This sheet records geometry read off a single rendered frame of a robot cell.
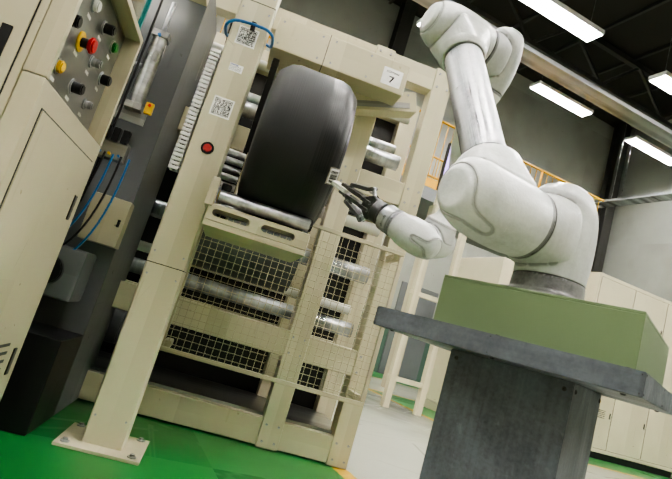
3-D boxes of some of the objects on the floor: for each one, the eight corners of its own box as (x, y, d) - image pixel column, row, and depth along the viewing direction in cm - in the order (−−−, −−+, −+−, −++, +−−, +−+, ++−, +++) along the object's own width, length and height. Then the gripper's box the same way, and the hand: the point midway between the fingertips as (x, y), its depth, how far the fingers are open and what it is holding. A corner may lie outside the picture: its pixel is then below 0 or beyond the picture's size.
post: (78, 444, 175) (308, -187, 220) (88, 434, 188) (303, -160, 233) (119, 455, 177) (339, -173, 223) (126, 444, 190) (332, -147, 236)
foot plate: (50, 444, 168) (53, 437, 168) (73, 424, 194) (75, 418, 194) (138, 466, 172) (140, 458, 173) (148, 443, 198) (150, 437, 199)
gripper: (384, 197, 168) (333, 164, 182) (369, 234, 172) (320, 199, 186) (399, 197, 174) (348, 165, 187) (383, 233, 178) (335, 199, 192)
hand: (341, 187), depth 185 cm, fingers closed
